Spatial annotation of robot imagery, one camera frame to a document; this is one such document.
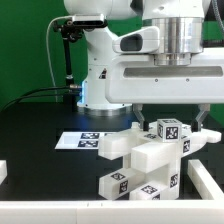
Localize white tagged cube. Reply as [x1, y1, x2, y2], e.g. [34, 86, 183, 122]
[157, 118, 182, 142]

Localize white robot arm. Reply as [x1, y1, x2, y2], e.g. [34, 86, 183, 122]
[64, 0, 224, 130]

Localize white marker base plate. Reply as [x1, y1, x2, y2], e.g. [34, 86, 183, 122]
[55, 132, 110, 150]

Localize grey camera cable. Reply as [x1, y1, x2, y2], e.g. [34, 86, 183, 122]
[45, 15, 74, 103]

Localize black camera on stand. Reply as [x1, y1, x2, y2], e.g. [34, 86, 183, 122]
[53, 14, 107, 42]

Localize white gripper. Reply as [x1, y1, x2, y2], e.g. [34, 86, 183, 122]
[105, 47, 224, 132]

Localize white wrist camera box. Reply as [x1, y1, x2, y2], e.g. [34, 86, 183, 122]
[112, 26, 160, 54]

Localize white chair back frame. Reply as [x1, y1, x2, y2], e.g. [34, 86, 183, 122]
[98, 121, 222, 160]

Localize black cables on table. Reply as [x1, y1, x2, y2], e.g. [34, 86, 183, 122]
[0, 83, 83, 111]

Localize white obstacle wall frame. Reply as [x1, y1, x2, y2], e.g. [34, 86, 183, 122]
[0, 160, 224, 224]

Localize white block at left edge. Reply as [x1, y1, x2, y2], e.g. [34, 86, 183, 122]
[0, 160, 7, 185]

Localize black camera stand pole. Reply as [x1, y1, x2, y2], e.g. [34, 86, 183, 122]
[63, 37, 76, 110]

